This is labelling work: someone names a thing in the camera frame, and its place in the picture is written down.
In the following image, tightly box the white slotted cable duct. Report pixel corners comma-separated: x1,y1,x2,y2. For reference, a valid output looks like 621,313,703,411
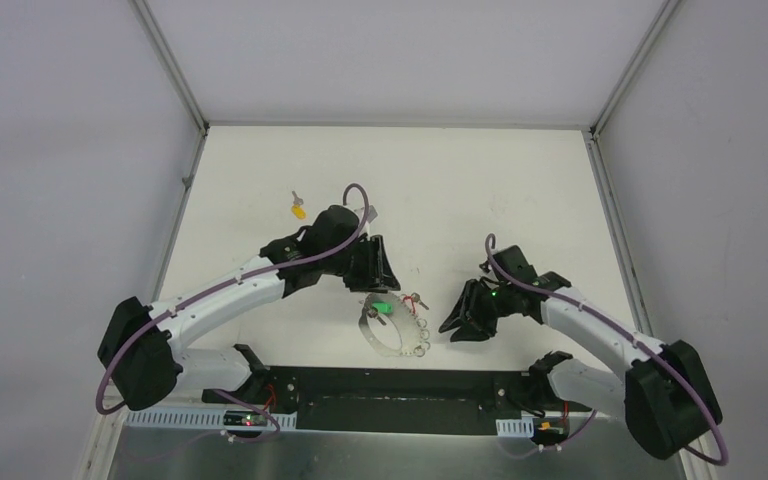
124,407,275,432

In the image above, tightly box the key with yellow tag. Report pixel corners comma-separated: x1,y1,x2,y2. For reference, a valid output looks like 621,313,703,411
291,191,307,220

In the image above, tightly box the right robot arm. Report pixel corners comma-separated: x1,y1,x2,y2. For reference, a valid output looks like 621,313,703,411
439,235,728,466

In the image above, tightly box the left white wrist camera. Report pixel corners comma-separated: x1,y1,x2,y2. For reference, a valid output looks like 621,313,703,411
354,205,378,223

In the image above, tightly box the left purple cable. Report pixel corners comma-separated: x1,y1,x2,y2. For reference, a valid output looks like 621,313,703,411
95,183,369,444

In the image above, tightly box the red key tag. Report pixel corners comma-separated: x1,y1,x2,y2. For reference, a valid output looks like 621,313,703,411
402,295,416,313

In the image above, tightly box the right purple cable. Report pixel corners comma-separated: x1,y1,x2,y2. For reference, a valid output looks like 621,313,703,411
484,233,730,467

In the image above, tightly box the green key tag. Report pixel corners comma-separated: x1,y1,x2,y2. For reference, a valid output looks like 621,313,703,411
372,302,394,315

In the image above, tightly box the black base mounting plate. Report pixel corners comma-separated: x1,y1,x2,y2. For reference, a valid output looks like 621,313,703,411
201,365,594,437

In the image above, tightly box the purple cable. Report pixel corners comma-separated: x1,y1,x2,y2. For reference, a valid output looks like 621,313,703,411
95,183,369,444
484,233,730,467

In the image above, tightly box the perforated metal ring plate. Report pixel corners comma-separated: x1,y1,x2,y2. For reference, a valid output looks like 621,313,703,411
357,293,431,358

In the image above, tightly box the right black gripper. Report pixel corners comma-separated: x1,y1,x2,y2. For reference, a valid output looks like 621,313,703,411
438,279,515,343

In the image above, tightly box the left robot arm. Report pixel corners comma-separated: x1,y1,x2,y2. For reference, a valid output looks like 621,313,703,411
97,205,401,411

